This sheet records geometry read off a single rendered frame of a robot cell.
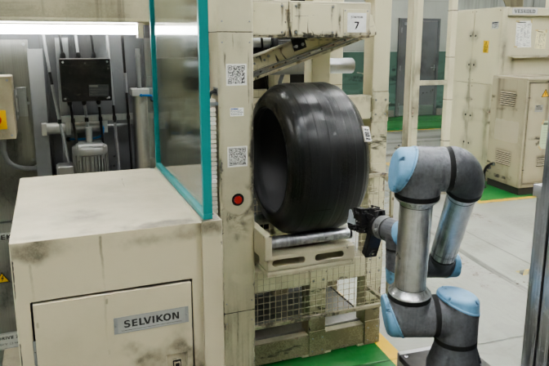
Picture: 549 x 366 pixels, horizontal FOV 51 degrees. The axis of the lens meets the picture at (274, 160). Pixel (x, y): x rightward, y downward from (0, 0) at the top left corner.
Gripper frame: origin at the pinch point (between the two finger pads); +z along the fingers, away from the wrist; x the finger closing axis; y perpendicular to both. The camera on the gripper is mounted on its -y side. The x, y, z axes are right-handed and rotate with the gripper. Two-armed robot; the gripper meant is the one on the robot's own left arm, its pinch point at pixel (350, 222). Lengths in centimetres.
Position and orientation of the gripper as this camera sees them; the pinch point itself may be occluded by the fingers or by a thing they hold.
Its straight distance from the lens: 203.2
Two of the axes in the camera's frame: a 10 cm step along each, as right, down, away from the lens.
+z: -3.6, -0.7, 9.3
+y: -0.4, -9.9, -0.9
